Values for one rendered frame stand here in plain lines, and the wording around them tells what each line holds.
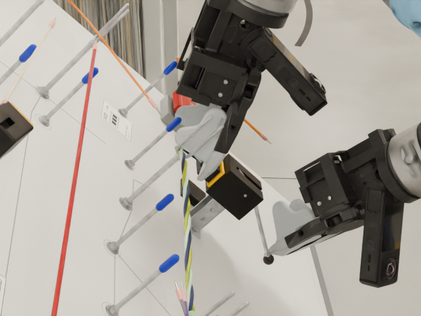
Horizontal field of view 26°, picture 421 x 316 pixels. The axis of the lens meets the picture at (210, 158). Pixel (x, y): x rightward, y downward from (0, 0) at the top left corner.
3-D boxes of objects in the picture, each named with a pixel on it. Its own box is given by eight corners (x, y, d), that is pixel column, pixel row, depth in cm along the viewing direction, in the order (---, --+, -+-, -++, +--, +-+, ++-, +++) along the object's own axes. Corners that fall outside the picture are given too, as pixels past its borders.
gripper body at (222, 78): (173, 71, 104) (212, -26, 98) (244, 95, 105) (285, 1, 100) (173, 100, 97) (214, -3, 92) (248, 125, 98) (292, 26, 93)
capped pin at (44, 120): (41, 115, 98) (95, 62, 95) (51, 125, 98) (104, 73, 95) (36, 117, 97) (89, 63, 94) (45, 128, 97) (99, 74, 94)
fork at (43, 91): (36, 84, 102) (122, -3, 98) (49, 93, 103) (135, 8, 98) (35, 92, 100) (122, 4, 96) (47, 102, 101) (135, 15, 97)
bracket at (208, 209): (199, 239, 107) (229, 214, 106) (184, 227, 107) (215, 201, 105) (198, 218, 111) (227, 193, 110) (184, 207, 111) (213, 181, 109)
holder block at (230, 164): (239, 221, 107) (264, 200, 105) (205, 192, 105) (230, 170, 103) (237, 202, 110) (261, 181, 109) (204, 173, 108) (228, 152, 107)
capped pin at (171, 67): (128, 120, 115) (187, 64, 112) (119, 115, 114) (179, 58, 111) (124, 112, 116) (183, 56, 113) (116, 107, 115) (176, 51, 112)
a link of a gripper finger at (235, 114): (209, 139, 103) (237, 69, 100) (223, 144, 103) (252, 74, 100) (212, 154, 98) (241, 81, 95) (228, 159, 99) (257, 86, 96)
